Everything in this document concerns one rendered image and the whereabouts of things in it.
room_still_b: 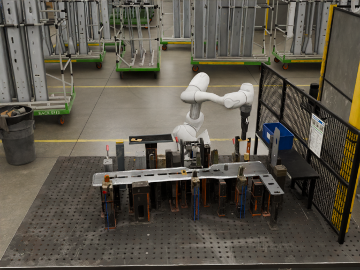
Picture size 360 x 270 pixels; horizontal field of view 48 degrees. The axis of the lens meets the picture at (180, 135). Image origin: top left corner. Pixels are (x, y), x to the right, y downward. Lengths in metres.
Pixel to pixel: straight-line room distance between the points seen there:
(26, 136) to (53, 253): 2.90
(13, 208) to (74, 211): 1.64
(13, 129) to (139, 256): 3.17
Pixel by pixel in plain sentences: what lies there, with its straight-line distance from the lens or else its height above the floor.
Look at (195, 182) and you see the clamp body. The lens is 3.00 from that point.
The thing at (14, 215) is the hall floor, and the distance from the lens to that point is 4.80.
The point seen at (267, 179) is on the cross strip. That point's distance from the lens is 3.17.
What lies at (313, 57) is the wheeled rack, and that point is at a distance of 10.60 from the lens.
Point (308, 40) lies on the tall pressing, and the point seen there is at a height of 0.64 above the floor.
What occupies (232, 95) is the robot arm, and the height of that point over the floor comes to 1.66.
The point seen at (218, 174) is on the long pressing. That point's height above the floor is 1.00.
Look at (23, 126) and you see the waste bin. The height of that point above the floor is 0.56.
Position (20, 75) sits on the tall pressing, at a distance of 7.24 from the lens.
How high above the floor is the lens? 2.55
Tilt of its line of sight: 24 degrees down
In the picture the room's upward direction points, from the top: straight up
